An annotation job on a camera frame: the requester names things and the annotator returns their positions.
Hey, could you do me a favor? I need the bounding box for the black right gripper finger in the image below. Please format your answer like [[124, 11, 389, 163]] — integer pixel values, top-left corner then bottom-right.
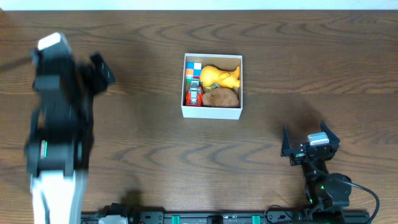
[[320, 120, 340, 145], [281, 126, 291, 156]]

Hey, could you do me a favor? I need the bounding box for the brown plush toy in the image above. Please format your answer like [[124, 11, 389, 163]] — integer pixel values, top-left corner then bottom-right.
[[202, 88, 239, 108]]

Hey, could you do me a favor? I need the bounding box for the colourful puzzle cube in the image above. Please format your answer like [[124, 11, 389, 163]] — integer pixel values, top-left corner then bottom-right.
[[185, 62, 202, 82]]

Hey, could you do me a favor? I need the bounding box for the red toy car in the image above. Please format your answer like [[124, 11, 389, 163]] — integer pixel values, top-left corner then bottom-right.
[[185, 78, 203, 106]]

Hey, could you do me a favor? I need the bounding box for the orange squishy figure toy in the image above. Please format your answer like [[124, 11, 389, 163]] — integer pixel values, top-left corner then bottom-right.
[[200, 65, 241, 88]]

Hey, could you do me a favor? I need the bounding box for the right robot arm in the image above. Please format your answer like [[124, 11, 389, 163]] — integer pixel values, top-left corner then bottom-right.
[[280, 122, 351, 218]]

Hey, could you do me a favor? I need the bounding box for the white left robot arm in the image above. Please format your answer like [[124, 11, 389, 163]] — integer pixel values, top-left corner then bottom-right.
[[24, 53, 115, 223]]

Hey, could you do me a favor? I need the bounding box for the white cardboard box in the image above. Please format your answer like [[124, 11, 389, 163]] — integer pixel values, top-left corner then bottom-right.
[[180, 53, 244, 119]]

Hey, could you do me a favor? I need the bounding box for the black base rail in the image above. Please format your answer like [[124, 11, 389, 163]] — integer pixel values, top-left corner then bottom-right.
[[79, 203, 370, 224]]

